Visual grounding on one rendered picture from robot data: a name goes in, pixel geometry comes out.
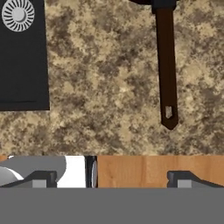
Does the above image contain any wooden cupboard front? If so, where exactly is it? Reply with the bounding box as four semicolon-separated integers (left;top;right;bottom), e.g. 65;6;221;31
96;155;224;189

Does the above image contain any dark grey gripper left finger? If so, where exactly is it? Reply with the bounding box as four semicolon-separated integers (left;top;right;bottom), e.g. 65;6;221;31
0;170;58;189

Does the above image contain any black sink basin with drain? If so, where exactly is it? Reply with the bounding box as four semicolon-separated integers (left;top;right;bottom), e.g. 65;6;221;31
0;0;51;112

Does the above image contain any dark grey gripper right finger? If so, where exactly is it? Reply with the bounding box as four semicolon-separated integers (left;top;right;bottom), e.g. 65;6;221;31
166;170;224;189

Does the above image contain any black pan with brown handle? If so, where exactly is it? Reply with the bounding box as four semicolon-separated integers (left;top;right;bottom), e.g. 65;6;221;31
128;0;179;131

